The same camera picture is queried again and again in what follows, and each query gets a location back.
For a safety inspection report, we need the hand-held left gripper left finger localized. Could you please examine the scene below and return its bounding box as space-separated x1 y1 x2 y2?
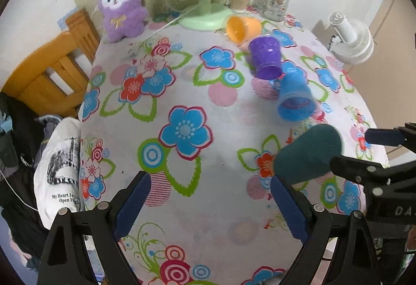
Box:
37 171 152 285

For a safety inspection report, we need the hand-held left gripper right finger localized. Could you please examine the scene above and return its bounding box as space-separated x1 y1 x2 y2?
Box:
270 175 381 285

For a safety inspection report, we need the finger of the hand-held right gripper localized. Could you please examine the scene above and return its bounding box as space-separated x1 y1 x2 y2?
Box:
329 156 392 190
364 122 416 147

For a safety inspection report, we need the dark teal plastic cup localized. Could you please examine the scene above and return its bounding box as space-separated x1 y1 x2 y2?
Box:
275 124 343 186

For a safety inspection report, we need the blue plastic cup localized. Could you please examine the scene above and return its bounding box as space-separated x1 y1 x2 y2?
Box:
276 72 317 121

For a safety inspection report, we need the purple plastic cup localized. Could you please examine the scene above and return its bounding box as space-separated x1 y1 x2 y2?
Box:
249 36 283 80

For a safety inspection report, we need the orange plastic cup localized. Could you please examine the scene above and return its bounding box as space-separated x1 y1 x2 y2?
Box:
226 15 262 43

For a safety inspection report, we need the white printed shirt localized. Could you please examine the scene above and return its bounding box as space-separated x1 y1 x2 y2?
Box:
33 118 86 230

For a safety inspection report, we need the white fan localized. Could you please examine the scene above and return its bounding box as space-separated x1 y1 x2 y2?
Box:
328 11 374 65

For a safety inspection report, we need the floral tablecloth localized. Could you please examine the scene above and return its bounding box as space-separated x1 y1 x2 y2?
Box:
78 6 391 285

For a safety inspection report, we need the dark clothing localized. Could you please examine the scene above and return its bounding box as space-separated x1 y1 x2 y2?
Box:
0 92 66 269

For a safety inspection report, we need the wooden chair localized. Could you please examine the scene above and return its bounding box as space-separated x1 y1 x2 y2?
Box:
0 7 101 118

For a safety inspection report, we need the purple plush toy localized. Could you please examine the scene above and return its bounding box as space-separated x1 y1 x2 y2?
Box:
97 0 148 43

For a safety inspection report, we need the thin white cable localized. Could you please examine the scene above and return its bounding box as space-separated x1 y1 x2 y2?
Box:
0 171 40 211

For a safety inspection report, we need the white fan cord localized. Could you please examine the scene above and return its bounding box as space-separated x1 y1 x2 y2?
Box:
143 5 199 43

